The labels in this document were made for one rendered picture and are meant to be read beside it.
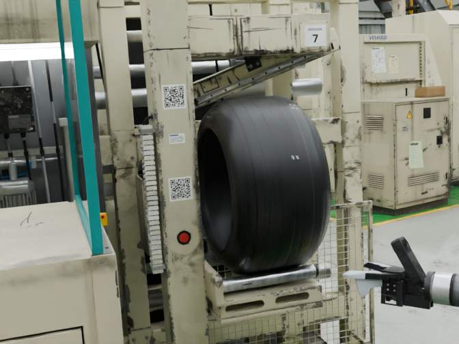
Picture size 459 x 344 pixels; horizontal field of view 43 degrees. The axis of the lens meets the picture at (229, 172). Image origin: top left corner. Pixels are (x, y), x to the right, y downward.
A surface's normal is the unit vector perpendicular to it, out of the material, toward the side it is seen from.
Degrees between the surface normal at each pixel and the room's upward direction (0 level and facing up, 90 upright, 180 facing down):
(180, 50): 90
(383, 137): 90
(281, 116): 36
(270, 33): 90
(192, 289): 90
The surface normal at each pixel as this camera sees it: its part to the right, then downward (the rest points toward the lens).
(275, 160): 0.25, -0.28
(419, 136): 0.51, 0.11
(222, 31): 0.30, 0.13
